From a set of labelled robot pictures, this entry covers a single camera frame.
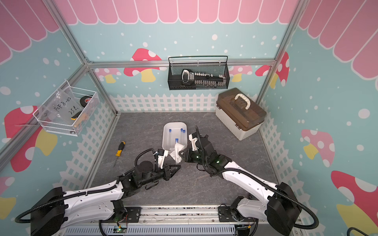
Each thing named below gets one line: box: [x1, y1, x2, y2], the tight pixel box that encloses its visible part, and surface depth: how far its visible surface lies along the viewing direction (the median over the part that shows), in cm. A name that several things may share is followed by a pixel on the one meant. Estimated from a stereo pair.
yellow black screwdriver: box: [112, 140, 126, 168], surface depth 99 cm
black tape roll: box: [79, 95, 93, 108], surface depth 81 cm
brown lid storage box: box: [215, 87, 267, 141], surface depth 101 cm
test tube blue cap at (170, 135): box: [168, 128, 172, 144], surface depth 108 cm
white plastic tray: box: [161, 121, 188, 151], surface depth 108 cm
